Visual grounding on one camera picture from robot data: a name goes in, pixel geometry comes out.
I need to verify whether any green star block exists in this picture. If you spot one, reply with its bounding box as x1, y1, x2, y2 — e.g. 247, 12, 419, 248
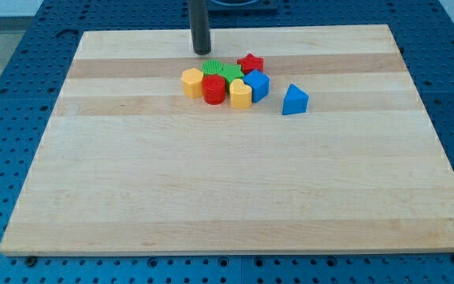
218, 64, 244, 91

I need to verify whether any red star block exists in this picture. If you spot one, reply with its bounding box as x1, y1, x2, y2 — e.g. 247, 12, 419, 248
236, 54, 264, 75

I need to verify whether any yellow heart block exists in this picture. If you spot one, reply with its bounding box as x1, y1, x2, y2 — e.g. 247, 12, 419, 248
229, 79, 252, 109

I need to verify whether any red cylinder block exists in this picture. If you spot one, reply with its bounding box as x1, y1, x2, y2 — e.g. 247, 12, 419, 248
202, 75, 226, 105

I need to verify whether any blue cube block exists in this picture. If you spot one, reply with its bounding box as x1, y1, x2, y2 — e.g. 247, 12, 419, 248
243, 69, 270, 103

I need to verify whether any yellow hexagon block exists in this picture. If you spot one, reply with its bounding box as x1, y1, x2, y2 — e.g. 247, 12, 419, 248
181, 68, 204, 99

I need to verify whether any green ribbed cylinder block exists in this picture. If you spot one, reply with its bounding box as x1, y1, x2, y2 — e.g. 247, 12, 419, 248
202, 59, 224, 76

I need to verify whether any blue triangle block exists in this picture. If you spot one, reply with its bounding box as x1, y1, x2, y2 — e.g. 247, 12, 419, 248
281, 84, 309, 115

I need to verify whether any light wooden board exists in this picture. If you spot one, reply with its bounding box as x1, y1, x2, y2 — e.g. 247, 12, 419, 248
0, 24, 454, 256

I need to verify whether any black cylindrical pointer rod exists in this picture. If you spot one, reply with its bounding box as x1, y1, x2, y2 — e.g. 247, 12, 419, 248
188, 0, 211, 55

